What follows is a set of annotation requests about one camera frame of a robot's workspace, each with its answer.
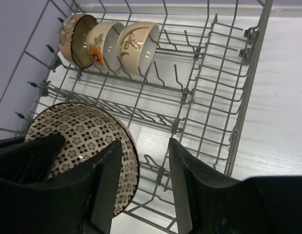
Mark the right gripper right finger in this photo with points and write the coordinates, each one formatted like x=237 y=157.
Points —
x=209 y=202

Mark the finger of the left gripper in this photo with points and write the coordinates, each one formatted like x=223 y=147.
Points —
x=25 y=162

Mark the patterned grey bowl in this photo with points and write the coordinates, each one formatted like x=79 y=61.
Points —
x=88 y=129

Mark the brown glazed bowl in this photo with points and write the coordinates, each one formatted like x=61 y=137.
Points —
x=72 y=36

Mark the grey wire dish rack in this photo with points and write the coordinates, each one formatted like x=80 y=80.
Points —
x=196 y=89

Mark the white bowl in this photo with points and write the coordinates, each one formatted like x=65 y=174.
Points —
x=101 y=44
x=137 y=44

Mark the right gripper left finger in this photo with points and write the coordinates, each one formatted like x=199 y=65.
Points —
x=78 y=201

